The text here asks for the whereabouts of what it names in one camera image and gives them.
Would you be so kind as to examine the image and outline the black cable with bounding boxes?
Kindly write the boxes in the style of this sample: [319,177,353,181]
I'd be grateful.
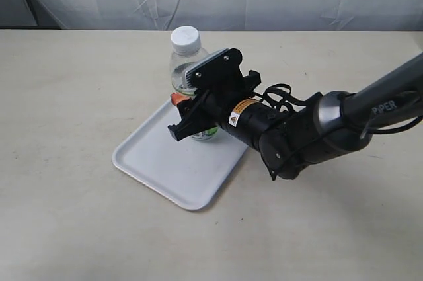
[254,83,308,113]

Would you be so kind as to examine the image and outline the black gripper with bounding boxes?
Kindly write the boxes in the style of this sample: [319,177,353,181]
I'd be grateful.
[168,68,268,152]

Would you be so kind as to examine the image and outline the white plastic tray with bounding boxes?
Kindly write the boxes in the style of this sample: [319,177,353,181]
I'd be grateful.
[112,101,247,211]

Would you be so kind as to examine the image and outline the clear water bottle green label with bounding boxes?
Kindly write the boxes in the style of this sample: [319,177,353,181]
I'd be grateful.
[169,26,221,143]

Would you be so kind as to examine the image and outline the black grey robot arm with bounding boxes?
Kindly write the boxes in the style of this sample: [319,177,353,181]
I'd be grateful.
[169,48,422,180]

